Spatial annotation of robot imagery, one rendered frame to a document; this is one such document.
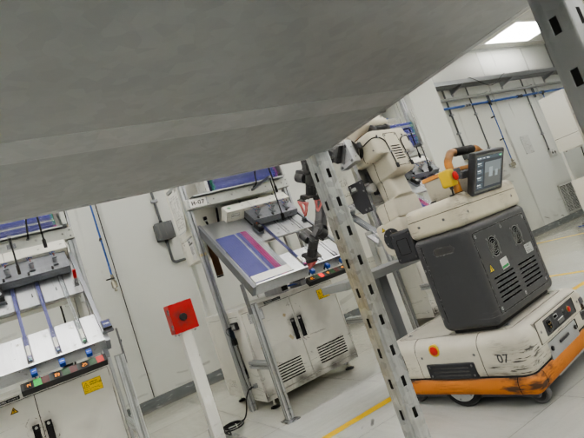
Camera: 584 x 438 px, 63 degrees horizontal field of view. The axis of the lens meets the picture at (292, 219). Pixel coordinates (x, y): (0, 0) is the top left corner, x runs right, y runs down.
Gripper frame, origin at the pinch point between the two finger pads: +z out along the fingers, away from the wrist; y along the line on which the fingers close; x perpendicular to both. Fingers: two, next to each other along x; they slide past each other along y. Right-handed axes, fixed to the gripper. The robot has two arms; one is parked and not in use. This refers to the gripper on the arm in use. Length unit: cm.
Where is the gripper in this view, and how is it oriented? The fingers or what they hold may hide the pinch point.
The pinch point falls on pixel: (309, 268)
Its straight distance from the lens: 272.9
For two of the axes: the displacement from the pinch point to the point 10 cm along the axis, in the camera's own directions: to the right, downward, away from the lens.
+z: -1.0, 8.5, 5.1
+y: -8.4, 2.1, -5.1
